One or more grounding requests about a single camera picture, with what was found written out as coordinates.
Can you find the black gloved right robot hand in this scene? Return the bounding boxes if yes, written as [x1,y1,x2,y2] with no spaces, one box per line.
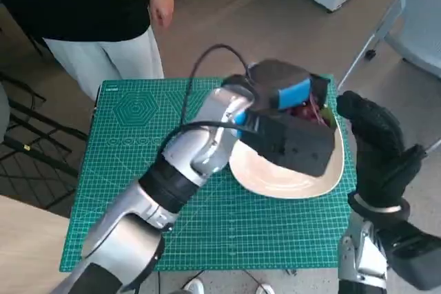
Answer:
[336,90,425,208]

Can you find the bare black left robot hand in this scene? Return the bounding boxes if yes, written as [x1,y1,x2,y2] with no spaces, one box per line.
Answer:
[247,59,332,112]

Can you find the person's hand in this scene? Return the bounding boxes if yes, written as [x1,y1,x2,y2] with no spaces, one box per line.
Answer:
[148,0,175,29]

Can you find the dark red toy grapes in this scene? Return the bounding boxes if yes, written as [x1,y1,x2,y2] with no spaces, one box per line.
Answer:
[288,96,336,127]

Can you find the white square plate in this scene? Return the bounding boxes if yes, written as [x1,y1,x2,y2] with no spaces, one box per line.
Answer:
[229,111,347,200]

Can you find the person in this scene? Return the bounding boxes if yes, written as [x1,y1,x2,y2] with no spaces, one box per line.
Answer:
[0,0,175,102]

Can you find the pale blue rolling chair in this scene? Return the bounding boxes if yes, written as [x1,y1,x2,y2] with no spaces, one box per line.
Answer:
[336,0,441,158]

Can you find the green cutting mat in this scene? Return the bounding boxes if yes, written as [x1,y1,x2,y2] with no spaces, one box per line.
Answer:
[59,74,355,273]

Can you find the wooden desk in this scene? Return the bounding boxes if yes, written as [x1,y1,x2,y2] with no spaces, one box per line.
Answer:
[0,193,72,294]

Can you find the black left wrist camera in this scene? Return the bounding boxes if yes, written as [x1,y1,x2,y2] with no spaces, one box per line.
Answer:
[240,110,338,178]

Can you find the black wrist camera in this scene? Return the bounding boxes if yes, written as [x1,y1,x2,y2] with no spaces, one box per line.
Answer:
[378,218,441,292]
[240,110,338,178]

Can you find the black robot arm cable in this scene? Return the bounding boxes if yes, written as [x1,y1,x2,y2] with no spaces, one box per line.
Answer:
[159,43,258,153]

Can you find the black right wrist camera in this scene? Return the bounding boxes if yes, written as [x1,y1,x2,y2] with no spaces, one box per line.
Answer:
[378,218,441,292]

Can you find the black floor cable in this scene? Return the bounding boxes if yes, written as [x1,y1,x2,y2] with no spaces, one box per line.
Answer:
[156,268,263,294]

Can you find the black wire rack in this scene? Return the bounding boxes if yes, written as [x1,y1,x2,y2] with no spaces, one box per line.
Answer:
[0,3,90,200]

